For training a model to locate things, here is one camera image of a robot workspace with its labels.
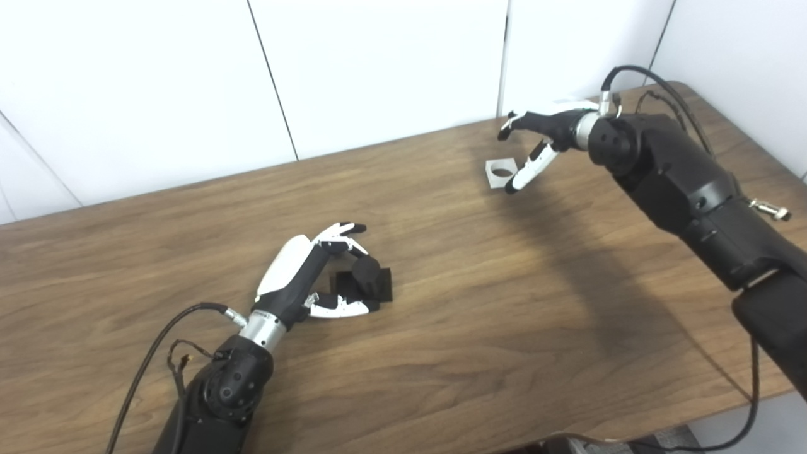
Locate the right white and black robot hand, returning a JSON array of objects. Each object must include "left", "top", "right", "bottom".
[{"left": 497, "top": 99, "right": 600, "bottom": 195}]

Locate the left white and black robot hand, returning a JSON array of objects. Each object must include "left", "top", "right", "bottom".
[{"left": 252, "top": 221, "right": 372, "bottom": 330}]

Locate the white square piece with hole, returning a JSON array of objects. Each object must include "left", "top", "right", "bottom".
[{"left": 485, "top": 157, "right": 520, "bottom": 189}]

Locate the black peg with square base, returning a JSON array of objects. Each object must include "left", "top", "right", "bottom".
[{"left": 333, "top": 255, "right": 393, "bottom": 312}]

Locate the thin right arm wire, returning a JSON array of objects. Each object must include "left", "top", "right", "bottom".
[{"left": 636, "top": 90, "right": 687, "bottom": 132}]

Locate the thin arm wire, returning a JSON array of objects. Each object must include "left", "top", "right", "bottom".
[
  {"left": 636, "top": 90, "right": 687, "bottom": 132},
  {"left": 166, "top": 339, "right": 226, "bottom": 393}
]

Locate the thin left arm wire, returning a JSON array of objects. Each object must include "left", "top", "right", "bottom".
[{"left": 166, "top": 339, "right": 226, "bottom": 393}]

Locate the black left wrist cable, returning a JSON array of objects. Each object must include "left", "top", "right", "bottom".
[{"left": 105, "top": 302, "right": 248, "bottom": 454}]

